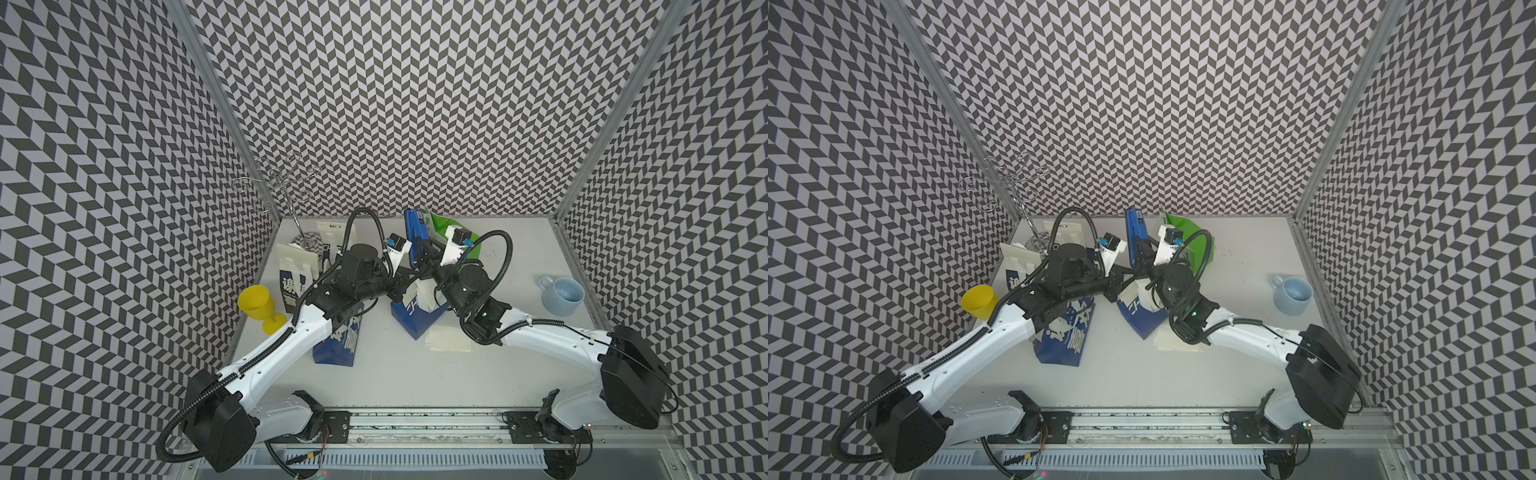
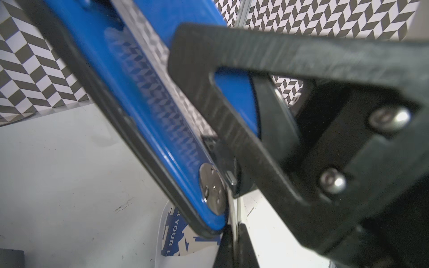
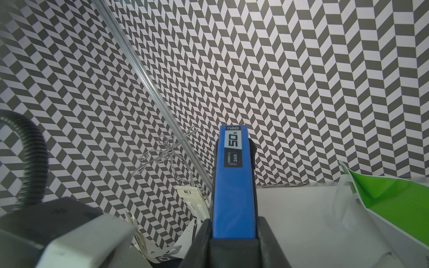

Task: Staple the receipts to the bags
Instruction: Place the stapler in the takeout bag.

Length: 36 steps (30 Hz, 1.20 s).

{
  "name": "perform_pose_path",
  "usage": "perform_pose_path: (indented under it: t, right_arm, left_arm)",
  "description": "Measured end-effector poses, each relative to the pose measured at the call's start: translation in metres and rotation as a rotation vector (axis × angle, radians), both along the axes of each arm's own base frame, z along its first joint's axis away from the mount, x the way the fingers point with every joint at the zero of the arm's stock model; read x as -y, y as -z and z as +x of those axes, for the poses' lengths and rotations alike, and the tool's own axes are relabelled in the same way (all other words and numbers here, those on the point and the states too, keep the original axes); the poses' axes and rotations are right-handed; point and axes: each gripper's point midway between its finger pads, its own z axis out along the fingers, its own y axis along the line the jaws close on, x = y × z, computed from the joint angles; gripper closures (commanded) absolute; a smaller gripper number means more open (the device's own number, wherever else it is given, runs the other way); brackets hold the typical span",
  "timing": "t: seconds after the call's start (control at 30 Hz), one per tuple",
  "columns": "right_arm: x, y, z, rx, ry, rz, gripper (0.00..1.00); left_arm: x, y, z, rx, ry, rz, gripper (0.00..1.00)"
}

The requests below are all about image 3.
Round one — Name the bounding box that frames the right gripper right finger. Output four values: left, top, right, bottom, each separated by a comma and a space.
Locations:
257, 217, 291, 268

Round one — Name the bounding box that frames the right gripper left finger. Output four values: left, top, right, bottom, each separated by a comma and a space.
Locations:
178, 219, 212, 268

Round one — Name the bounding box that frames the blue black stapler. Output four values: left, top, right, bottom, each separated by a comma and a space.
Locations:
212, 125, 257, 239

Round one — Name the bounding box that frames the green white bag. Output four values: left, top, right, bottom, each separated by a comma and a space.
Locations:
330, 161, 429, 268

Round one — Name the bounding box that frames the metal wire mug tree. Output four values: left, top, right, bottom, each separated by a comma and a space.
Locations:
131, 125, 202, 189

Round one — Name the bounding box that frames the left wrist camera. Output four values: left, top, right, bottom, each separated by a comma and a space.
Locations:
1, 198, 136, 268

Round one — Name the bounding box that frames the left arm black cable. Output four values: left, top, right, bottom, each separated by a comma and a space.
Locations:
0, 109, 49, 210

